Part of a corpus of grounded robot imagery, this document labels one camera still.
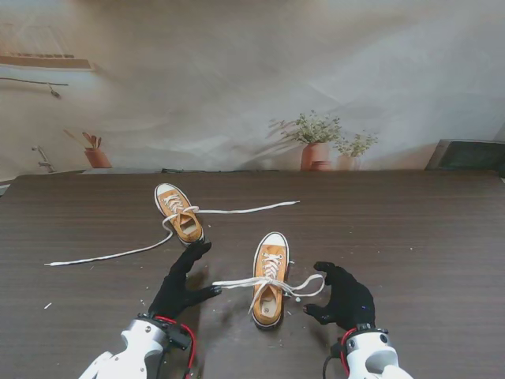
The yellow canvas sneaker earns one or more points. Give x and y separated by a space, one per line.
274 239
185 233

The printed kitchen backdrop cloth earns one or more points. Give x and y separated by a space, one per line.
236 79

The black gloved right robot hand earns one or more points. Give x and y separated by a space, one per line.
351 304

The white shoelace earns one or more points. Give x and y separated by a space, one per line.
118 256
236 282

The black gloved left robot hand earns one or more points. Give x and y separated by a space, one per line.
171 292

